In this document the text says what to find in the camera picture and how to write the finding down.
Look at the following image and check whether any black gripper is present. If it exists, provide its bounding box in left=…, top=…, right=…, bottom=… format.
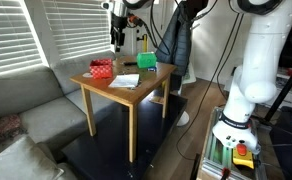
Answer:
left=110, top=13, right=129, bottom=54

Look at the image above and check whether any red woven basket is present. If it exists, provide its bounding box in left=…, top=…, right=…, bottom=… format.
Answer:
left=89, top=58, right=114, bottom=80

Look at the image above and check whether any green plastic box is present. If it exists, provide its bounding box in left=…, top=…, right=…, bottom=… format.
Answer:
left=136, top=51, right=158, bottom=69

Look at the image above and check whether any white paper sheet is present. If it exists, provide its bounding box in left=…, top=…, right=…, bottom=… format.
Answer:
left=108, top=73, right=141, bottom=89

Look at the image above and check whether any narrow white window blind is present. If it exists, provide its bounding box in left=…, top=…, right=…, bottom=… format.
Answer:
left=41, top=0, right=114, bottom=61

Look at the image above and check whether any white door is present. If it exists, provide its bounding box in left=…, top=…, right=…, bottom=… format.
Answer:
left=129, top=0, right=168, bottom=58

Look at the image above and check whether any wooden side table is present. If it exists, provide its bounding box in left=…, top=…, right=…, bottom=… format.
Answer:
left=69, top=55, right=178, bottom=164

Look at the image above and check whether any dark padded jacket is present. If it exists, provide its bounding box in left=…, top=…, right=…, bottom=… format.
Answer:
left=155, top=0, right=200, bottom=77

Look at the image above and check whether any grey sofa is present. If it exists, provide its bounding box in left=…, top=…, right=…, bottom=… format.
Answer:
left=0, top=50, right=120, bottom=180

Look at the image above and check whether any white round floor base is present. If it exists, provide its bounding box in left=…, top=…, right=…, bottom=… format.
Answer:
left=176, top=110, right=191, bottom=127

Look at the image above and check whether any black low coffee table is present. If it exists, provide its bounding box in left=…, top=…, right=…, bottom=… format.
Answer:
left=61, top=93, right=189, bottom=180

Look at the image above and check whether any wide white window blind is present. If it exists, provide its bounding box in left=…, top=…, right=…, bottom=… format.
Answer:
left=0, top=0, right=44, bottom=79

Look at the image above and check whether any red patterned cushion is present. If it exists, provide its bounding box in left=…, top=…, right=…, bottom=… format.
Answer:
left=0, top=114, right=29, bottom=148

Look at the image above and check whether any grey throw pillow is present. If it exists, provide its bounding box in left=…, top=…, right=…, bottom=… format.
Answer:
left=0, top=135, right=66, bottom=180

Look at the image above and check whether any yellow emergency stop box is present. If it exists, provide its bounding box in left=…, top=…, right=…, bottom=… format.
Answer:
left=232, top=142, right=256, bottom=170

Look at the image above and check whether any black stand leg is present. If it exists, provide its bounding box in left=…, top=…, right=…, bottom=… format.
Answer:
left=264, top=58, right=292, bottom=123

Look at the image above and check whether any black bag teal logo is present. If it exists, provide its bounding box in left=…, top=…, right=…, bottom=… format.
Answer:
left=269, top=105, right=292, bottom=180

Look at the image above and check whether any yellow upright post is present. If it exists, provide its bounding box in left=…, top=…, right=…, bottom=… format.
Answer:
left=142, top=33, right=149, bottom=53

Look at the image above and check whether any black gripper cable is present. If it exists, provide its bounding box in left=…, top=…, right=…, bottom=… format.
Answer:
left=127, top=0, right=220, bottom=57

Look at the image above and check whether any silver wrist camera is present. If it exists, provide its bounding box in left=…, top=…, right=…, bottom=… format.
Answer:
left=100, top=1, right=113, bottom=11

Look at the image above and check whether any black floor cable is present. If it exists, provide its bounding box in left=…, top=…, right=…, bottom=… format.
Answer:
left=175, top=13, right=245, bottom=162

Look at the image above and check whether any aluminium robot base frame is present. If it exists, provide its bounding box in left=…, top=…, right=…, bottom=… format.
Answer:
left=195, top=106, right=268, bottom=180

